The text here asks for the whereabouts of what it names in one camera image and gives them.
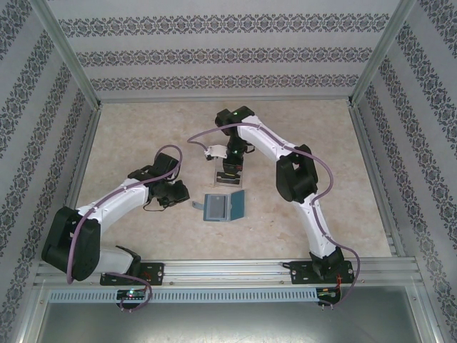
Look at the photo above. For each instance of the aluminium frame post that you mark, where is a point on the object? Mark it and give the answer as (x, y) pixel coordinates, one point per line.
(382, 50)
(69, 50)

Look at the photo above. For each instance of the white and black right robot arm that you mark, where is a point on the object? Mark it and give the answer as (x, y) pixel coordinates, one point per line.
(264, 139)

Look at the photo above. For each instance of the grey metal sheet tray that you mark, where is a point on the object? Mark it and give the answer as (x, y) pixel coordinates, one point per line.
(228, 325)

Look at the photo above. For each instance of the aluminium side rail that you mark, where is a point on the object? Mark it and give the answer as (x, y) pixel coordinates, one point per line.
(365, 143)
(86, 143)

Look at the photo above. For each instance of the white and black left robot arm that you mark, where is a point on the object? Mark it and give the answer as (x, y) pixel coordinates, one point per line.
(118, 196)

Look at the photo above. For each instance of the black VIP card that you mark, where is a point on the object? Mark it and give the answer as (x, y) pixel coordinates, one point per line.
(228, 181)

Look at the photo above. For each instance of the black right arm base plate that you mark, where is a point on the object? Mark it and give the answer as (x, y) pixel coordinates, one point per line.
(300, 273)

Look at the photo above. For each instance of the teal card holder wallet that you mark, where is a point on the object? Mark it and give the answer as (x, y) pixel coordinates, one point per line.
(216, 209)

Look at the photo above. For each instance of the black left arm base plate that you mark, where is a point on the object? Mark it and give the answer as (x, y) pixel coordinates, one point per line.
(155, 273)

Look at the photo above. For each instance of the aluminium mounting rail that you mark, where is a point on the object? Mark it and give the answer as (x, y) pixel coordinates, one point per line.
(221, 271)

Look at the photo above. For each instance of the small electronics board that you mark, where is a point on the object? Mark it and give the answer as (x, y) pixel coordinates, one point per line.
(326, 292)
(132, 294)

